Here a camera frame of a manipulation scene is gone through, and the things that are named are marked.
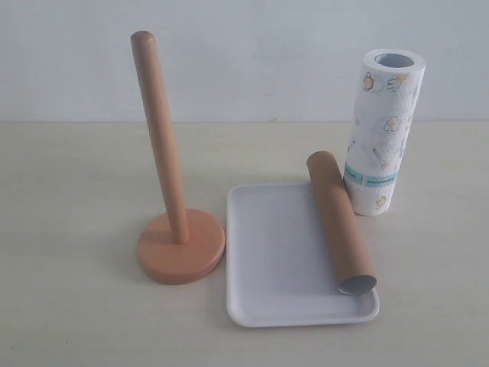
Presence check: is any wooden paper towel holder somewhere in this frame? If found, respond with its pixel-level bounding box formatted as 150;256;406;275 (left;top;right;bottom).
131;31;225;284

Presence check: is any brown cardboard tube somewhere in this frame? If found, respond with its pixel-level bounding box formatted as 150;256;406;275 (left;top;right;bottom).
306;151;377;296

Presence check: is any printed white paper towel roll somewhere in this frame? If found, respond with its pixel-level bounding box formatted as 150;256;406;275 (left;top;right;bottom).
343;49;426;216

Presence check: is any white rectangular plastic tray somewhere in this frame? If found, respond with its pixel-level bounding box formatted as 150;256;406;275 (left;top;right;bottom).
226;183;380;328

